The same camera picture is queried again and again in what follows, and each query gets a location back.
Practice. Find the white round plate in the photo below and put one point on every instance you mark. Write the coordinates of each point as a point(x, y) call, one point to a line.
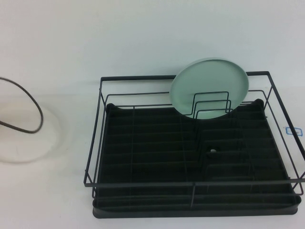
point(28, 148)

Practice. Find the pale green round plate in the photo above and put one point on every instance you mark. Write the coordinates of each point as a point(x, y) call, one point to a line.
point(205, 78)

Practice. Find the black plastic drip tray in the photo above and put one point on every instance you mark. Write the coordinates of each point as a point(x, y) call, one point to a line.
point(155, 152)

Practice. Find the blue outlined table sticker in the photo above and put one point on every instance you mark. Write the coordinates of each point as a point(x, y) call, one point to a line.
point(292, 131)

